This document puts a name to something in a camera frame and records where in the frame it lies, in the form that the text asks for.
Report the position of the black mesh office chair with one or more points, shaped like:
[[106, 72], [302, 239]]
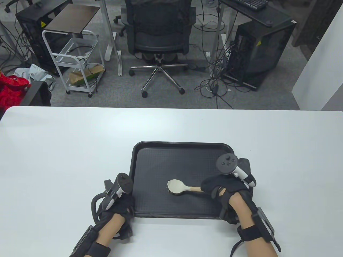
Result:
[[160, 34]]

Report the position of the brown paper bag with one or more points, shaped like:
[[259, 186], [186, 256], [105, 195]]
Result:
[[77, 77]]

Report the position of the person's left hand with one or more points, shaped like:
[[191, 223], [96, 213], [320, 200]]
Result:
[[120, 205]]

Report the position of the person's right forearm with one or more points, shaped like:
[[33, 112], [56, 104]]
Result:
[[252, 246]]

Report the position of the red bag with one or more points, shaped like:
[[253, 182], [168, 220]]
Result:
[[10, 91]]

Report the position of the white pot brush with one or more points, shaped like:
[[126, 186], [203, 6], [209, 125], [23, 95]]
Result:
[[175, 186]]

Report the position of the black computer tower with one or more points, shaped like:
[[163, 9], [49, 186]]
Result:
[[29, 29], [268, 50]]

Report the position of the white power strip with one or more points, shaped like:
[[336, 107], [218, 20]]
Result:
[[83, 56]]

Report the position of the brown board table top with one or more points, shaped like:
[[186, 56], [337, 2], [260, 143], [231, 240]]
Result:
[[72, 18]]

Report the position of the black keyboard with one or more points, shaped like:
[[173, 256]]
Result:
[[252, 4]]

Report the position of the black desk top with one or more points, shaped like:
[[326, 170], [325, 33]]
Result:
[[276, 16]]

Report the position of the grey plastic bag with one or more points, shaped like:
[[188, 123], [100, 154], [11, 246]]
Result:
[[34, 71]]

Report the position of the white desk leg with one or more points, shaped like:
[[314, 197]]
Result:
[[108, 32], [218, 29]]

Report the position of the black wrist sensor pack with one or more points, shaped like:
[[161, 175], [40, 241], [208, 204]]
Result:
[[100, 249], [249, 233]]

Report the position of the person's right hand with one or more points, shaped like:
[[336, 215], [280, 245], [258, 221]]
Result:
[[227, 184]]

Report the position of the black plastic tray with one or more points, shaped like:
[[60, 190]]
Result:
[[160, 166]]

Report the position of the black chair back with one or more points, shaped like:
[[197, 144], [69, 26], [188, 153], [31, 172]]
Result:
[[36, 93]]

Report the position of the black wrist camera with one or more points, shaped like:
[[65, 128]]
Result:
[[126, 229], [227, 216]]

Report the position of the black white handheld controller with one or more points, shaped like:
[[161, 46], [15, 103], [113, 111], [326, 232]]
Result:
[[226, 163], [123, 183]]

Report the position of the person's left forearm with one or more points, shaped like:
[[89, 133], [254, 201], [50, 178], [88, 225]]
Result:
[[110, 230]]

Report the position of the black chair wheel base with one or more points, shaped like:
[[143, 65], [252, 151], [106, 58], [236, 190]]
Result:
[[122, 29], [10, 5]]

